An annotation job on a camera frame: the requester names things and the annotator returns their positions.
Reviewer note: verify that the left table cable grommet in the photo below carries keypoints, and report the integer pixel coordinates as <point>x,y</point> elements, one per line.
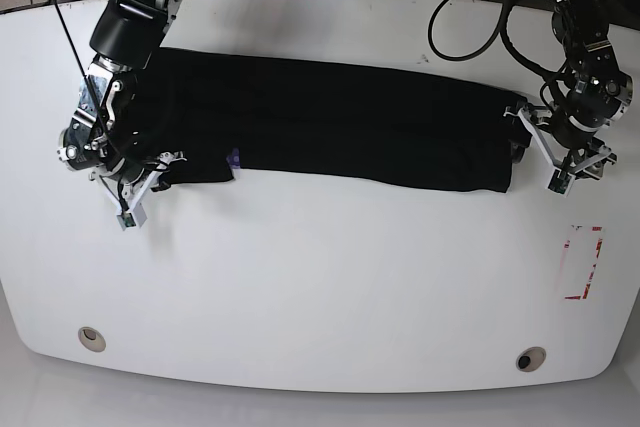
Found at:
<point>91,339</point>

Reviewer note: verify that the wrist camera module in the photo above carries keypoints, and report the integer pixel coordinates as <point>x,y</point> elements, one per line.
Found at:
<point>132,218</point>
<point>560,182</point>

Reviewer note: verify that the table cable grommet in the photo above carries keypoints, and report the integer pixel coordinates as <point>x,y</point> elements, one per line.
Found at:
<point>91,339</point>
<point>531,359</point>

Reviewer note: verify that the black graphic t-shirt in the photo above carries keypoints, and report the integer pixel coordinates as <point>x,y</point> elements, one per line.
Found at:
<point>408,129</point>

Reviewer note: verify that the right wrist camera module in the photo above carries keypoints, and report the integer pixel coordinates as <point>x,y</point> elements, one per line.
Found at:
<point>132,218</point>

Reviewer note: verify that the red tape rectangle marking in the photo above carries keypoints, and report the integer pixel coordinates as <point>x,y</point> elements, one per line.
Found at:
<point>579,261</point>

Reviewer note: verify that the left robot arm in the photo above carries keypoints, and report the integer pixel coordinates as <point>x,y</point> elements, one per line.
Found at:
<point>589,92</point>

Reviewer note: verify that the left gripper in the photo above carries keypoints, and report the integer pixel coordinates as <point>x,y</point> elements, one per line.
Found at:
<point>563,146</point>

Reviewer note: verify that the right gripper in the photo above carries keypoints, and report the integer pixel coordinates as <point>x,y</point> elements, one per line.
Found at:
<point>125,185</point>

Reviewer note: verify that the right table cable grommet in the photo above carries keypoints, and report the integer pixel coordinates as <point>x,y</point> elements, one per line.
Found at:
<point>531,359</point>

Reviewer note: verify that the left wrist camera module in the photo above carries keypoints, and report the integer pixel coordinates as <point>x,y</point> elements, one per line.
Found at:
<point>560,182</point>

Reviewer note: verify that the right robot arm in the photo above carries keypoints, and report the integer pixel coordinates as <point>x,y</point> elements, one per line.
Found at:
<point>97,139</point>

